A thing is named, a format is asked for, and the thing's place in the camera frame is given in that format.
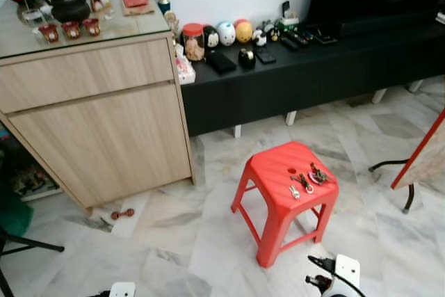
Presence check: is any dark key bunch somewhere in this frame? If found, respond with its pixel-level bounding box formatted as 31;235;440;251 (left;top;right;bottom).
298;172;314;194

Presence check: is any red plastic stool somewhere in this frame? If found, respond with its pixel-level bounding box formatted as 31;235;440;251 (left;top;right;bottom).
231;141;340;268

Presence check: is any black board stand leg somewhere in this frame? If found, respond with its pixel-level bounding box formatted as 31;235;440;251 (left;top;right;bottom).
369;159;416;214

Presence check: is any orange marble pattern board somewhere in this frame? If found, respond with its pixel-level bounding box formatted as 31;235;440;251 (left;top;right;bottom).
391;111;445;191

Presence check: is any small red dumbbell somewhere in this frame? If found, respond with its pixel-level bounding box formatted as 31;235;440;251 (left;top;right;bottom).
111;209;136;220

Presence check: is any black TV console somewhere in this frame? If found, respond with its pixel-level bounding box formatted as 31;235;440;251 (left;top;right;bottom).
179;22;445;138

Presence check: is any black phone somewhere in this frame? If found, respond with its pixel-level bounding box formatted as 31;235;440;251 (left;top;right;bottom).
254;47;277;65

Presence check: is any black wallet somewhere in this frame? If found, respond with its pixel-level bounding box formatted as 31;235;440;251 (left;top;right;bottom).
207;51;238;76

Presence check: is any pink white tissue box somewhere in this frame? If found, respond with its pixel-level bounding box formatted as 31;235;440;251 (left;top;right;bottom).
174;54;197;86

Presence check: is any yellow round plush toy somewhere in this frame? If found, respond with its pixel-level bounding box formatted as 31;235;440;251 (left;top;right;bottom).
234;19;254;43

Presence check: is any white round plush toy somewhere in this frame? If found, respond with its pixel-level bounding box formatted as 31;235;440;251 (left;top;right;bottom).
217;22;237;47

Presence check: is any black round plush toy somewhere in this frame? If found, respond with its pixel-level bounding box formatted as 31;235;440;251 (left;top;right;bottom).
203;26;220;49

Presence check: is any glass jar with red lid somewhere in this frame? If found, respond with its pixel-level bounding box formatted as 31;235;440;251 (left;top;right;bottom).
181;24;207;62

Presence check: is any light wooden cabinet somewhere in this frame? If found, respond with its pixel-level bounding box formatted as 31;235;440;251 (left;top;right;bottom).
0;3;196;211

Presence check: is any gold figurine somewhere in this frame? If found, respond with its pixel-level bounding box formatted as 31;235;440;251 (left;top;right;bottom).
165;12;184;56

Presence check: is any black tripod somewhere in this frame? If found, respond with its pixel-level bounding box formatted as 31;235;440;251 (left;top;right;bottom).
0;226;65;297

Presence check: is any green bag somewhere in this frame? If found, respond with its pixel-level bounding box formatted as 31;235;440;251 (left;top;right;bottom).
0;191;34;237

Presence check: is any small red tea cup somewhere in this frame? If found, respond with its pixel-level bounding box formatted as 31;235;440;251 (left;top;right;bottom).
62;21;82;40
83;18;102;38
40;24;60;43

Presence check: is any black teapot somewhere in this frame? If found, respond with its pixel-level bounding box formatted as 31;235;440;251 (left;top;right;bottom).
50;0;92;24

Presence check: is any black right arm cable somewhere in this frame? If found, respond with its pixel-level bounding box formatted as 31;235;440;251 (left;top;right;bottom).
307;255;367;297

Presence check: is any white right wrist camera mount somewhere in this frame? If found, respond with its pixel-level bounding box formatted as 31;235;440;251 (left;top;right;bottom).
334;254;362;288

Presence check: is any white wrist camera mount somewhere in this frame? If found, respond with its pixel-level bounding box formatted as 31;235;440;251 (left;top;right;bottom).
334;254;362;288
109;282;137;297

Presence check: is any key bunch with pink ring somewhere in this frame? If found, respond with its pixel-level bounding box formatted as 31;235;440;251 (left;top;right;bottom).
309;163;334;186

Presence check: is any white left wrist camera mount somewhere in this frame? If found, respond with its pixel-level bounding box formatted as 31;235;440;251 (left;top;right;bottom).
109;282;137;297

